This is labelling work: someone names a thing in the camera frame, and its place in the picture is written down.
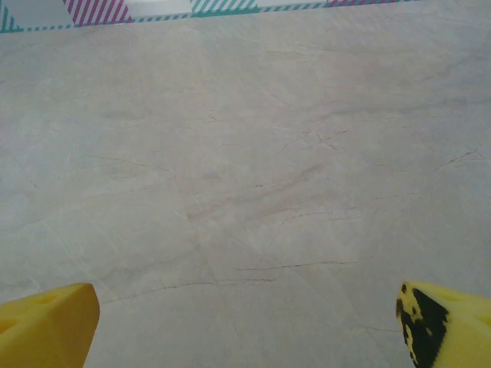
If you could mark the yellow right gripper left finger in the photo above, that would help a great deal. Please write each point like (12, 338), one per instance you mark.
(42, 329)

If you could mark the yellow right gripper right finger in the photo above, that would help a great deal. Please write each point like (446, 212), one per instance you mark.
(460, 333)

